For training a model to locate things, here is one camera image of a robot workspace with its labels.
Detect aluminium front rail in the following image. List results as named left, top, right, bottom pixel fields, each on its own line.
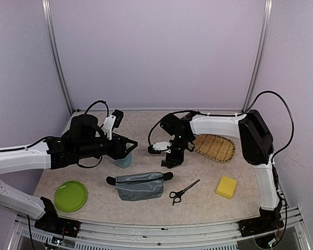
left=6, top=207, right=313, bottom=249

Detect left aluminium corner post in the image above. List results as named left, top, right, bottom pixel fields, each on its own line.
left=42, top=0, right=75, bottom=115

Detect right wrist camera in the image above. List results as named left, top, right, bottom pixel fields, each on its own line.
left=148, top=142, right=172, bottom=154

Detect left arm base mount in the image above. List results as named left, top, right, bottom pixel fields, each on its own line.
left=34, top=217, right=81, bottom=238

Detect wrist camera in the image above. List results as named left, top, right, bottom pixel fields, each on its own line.
left=148, top=142, right=172, bottom=154
left=101, top=109, right=124, bottom=140

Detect yellow sponge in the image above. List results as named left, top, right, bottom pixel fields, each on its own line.
left=215, top=176, right=237, bottom=199

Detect aluminium corner post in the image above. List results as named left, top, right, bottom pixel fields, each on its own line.
left=42, top=0, right=75, bottom=115
left=242, top=0, right=273, bottom=111

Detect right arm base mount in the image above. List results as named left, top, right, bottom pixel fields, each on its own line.
left=238, top=217, right=284, bottom=237

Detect green plastic plate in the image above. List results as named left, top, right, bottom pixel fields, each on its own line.
left=54, top=180, right=88, bottom=213

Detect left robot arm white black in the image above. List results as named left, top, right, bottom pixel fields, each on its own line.
left=0, top=114, right=138, bottom=232

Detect right aluminium corner post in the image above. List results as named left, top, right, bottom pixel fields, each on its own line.
left=242, top=0, right=273, bottom=111

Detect black clipper comb guard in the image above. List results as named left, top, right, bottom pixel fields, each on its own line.
left=161, top=160, right=168, bottom=167

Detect woven bamboo tray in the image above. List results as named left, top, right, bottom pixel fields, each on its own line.
left=194, top=134, right=235, bottom=163

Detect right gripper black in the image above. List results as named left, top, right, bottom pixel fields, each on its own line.
left=165, top=134, right=191, bottom=168

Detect light blue cup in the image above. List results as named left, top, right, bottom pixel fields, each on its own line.
left=114, top=153, right=133, bottom=169

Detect black handled scissors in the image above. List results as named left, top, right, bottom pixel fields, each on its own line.
left=169, top=179, right=200, bottom=206

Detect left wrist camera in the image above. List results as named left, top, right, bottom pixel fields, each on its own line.
left=101, top=109, right=124, bottom=140

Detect grey zipper pouch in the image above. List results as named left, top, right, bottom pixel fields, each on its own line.
left=106, top=172, right=174, bottom=202

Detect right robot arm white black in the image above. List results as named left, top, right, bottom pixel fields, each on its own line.
left=150, top=110, right=282, bottom=231

